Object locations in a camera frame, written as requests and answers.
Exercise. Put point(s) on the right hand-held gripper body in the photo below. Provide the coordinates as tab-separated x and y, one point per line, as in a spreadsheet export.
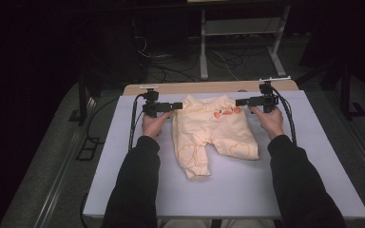
267	101

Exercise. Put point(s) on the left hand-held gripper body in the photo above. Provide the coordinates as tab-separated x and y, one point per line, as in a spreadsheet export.
152	106

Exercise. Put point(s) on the cream baby pants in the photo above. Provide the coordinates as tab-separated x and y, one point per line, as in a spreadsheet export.
212	133

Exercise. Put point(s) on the person's left hand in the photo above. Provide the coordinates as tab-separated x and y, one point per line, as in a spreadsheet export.
153	125

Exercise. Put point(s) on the person's right hand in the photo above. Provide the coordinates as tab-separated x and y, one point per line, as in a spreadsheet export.
271	123

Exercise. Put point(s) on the black metal stand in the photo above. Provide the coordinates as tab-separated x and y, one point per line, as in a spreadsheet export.
345	91
82	104

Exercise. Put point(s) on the white metal stand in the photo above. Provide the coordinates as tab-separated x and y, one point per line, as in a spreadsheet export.
240	27

